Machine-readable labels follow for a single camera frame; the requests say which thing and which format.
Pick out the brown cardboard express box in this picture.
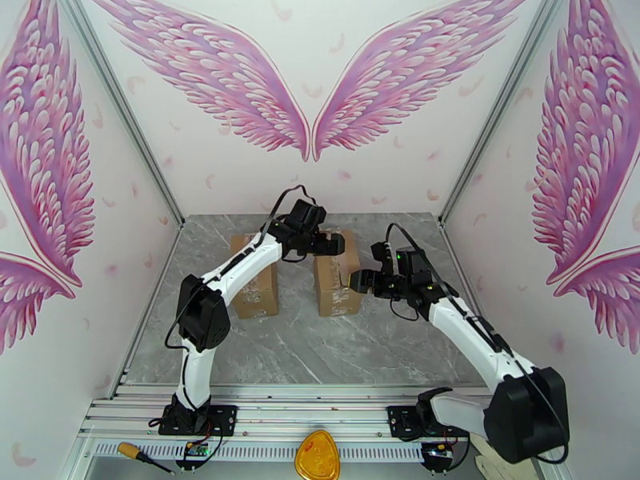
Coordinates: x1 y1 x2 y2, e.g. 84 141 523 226
313 229 363 318
230 232 279 321

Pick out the small green circuit board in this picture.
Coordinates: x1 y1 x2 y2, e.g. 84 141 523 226
174 441 211 472
421 441 458 472

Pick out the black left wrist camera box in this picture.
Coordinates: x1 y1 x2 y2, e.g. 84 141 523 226
306 202 327 233

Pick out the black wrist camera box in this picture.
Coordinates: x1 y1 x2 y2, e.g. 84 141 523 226
370 239 397 269
306 202 327 233

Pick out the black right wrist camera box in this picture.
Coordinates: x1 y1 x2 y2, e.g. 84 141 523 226
370 239 397 269

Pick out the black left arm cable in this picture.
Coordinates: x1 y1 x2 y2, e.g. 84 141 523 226
163 184 319 350

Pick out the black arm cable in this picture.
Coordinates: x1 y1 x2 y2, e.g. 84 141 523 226
386 222 571 465
163 184 319 350

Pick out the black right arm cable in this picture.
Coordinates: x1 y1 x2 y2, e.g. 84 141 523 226
386 222 571 465

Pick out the aluminium mounting rail base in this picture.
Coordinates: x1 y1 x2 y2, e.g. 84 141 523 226
74 383 506 442

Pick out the aluminium frame side rail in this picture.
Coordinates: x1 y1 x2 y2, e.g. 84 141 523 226
107 226 185 400

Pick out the aluminium frame corner post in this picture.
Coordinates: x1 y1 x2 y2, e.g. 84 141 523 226
54 0 186 230
438 0 571 229

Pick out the white perforated cable tray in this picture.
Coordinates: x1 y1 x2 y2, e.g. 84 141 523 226
92 441 426 461

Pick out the yellow handled screwdriver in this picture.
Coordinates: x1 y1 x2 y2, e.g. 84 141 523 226
117 442 176 476

